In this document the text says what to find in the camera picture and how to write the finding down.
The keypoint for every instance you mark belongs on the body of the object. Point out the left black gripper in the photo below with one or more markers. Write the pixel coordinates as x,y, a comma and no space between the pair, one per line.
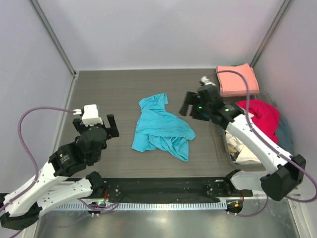
113,131

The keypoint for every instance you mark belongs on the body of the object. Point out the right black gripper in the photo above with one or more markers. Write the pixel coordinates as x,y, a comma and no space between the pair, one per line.
191,98

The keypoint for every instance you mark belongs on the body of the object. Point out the turquoise t shirt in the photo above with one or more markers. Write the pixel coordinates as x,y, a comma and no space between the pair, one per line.
158,129

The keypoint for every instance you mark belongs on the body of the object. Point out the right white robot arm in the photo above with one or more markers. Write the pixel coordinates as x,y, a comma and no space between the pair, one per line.
284,172

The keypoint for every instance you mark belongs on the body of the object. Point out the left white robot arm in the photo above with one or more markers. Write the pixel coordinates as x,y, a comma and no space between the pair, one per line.
23,207

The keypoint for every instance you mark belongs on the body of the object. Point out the folded pink t shirt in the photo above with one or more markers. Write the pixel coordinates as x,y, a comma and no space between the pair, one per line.
232,85

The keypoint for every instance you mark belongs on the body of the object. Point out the cream t shirt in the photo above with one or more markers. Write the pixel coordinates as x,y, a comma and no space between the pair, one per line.
239,152

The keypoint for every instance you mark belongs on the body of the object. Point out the clear plastic bin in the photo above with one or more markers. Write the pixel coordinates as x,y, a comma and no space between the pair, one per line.
263,96

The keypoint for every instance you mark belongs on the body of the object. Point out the red t shirt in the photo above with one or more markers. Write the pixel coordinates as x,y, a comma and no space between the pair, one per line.
265,117

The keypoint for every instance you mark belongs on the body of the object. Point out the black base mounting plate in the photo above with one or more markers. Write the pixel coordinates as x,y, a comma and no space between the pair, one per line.
170,190

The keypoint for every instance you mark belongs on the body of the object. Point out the teal grey t shirt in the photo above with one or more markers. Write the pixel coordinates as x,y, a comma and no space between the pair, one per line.
283,133

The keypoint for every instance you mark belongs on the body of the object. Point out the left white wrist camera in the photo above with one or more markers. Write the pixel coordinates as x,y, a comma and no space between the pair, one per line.
90,115

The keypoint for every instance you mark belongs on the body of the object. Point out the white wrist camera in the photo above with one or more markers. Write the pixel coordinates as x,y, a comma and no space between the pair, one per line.
90,115
205,82

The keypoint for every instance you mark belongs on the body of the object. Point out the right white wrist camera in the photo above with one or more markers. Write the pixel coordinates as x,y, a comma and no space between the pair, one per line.
205,82

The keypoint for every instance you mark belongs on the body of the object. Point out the slotted grey cable duct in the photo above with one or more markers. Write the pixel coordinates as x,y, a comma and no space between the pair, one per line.
78,206

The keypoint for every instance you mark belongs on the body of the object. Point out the left aluminium frame post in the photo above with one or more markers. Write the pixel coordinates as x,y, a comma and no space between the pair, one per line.
53,37

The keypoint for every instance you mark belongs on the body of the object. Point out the aluminium frame post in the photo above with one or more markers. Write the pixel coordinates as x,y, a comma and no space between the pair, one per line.
53,37
282,11

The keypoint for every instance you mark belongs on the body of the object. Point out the right aluminium frame post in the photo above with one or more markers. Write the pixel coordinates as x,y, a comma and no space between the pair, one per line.
282,11

